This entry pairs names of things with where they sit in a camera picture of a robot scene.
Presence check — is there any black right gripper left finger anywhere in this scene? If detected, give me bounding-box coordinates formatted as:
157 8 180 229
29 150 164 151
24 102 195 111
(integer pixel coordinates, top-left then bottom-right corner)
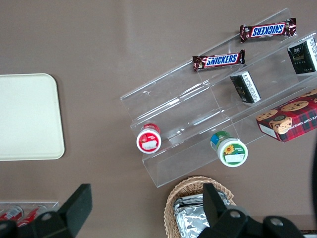
17 183 93 238

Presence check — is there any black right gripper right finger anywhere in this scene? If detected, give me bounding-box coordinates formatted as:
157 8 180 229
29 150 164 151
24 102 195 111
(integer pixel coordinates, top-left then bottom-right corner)
201 182 263 238

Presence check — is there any light tan wicker basket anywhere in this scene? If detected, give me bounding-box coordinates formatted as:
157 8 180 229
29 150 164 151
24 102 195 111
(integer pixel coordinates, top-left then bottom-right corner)
163 176 235 238

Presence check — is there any cream plastic tray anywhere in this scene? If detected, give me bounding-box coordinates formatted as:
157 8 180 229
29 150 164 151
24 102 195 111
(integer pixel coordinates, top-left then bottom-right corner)
0 73 65 162

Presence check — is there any stack of foil containers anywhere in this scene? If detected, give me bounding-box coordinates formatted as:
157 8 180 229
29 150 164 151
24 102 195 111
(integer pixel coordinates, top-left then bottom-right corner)
172 193 231 238

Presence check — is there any clear acrylic bottle rack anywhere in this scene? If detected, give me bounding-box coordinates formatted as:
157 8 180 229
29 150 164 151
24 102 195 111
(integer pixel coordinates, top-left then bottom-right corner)
0 200 59 225

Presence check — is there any green lid snack cup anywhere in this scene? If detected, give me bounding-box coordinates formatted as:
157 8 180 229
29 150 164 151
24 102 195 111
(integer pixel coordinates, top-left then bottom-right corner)
210 130 249 167

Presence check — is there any red lid snack cup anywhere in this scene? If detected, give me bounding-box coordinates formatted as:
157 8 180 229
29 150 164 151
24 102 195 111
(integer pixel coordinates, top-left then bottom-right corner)
136 123 162 155

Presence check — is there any clear acrylic stepped display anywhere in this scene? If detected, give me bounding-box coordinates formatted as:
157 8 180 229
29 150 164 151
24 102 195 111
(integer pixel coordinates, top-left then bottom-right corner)
120 7 317 189

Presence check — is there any red tartan cookie box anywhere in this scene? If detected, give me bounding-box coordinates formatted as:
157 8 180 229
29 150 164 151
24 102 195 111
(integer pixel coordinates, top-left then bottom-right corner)
255 88 317 143

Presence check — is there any small black tea box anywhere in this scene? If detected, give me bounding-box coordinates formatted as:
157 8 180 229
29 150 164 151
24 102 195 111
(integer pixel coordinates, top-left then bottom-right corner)
287 37 317 75
230 70 262 106

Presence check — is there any Snickers chocolate bar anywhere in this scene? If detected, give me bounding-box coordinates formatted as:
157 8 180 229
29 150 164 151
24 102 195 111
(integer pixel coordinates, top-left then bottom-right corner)
192 49 246 72
239 17 297 43

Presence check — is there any blurred black wrist cable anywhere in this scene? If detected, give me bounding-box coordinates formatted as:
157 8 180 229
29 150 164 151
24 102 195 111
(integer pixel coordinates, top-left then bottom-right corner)
307 141 317 216

